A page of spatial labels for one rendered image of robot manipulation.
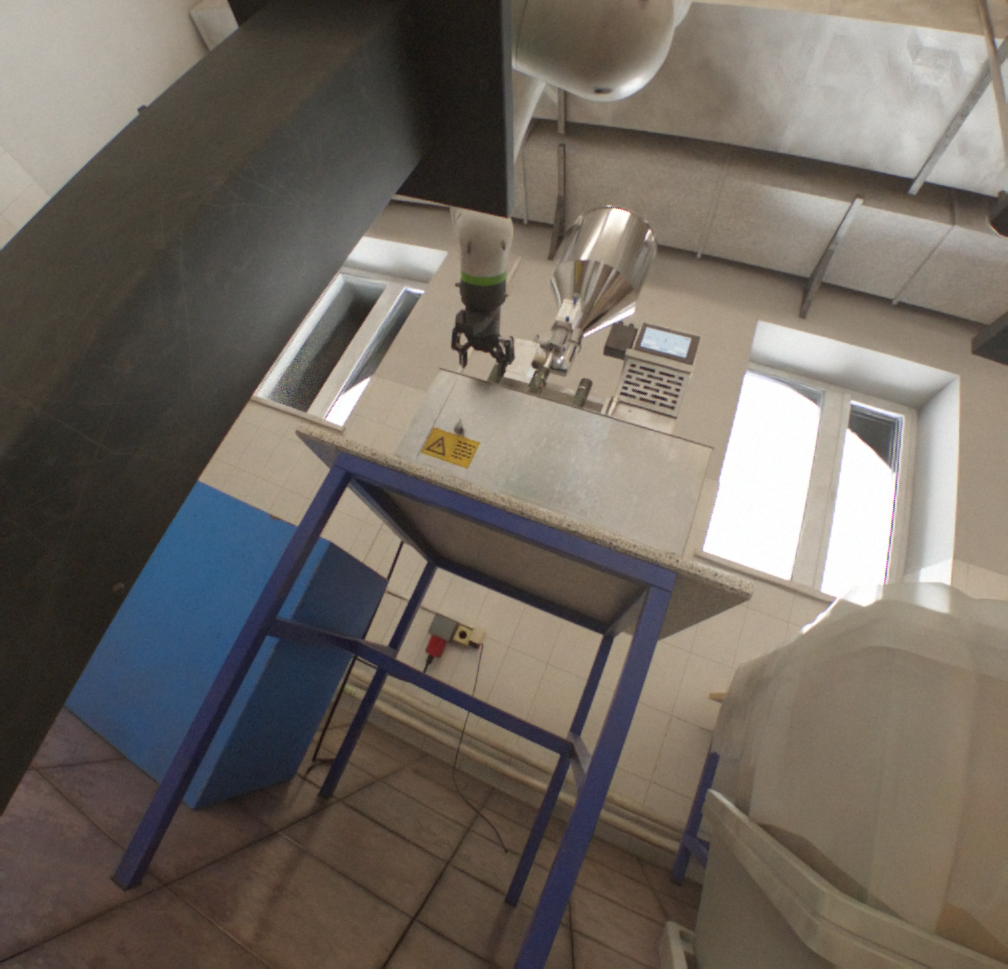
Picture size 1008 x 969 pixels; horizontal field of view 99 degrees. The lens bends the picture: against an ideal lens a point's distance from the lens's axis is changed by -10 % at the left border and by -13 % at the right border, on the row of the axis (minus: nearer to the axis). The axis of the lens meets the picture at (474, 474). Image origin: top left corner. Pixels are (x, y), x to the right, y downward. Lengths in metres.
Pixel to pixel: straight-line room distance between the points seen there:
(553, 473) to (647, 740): 1.80
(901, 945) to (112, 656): 1.35
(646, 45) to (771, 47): 2.64
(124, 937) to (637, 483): 1.00
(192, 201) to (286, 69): 0.13
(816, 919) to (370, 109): 0.66
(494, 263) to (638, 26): 0.50
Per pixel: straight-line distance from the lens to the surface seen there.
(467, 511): 0.75
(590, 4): 0.59
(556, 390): 1.32
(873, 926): 0.49
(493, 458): 0.95
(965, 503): 3.45
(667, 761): 2.56
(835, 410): 3.85
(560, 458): 0.94
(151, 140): 0.39
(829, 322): 3.73
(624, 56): 0.59
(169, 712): 1.26
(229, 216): 0.32
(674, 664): 2.55
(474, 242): 0.94
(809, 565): 3.31
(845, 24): 3.19
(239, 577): 1.20
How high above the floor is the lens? 0.52
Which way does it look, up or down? 19 degrees up
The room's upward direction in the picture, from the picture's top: 25 degrees clockwise
